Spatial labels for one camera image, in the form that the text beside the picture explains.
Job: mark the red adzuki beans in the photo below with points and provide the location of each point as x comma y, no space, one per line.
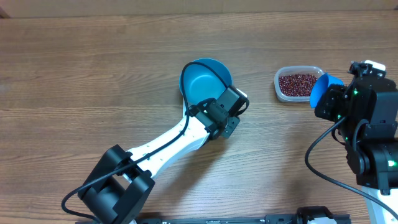
297,84

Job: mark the blue plastic scoop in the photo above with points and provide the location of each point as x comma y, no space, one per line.
321,86

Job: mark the white digital kitchen scale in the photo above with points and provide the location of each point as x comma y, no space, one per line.
184,108

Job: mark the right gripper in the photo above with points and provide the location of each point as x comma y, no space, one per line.
334,102

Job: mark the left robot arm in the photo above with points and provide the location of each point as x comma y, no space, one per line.
120,183

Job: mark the teal blue bowl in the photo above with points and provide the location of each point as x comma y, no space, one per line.
200,83

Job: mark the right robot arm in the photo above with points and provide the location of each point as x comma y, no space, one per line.
364,114

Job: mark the clear plastic bean container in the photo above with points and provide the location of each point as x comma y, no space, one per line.
290,71

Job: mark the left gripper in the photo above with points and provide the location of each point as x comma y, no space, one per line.
234,124

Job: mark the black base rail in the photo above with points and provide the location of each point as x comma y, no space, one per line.
303,215

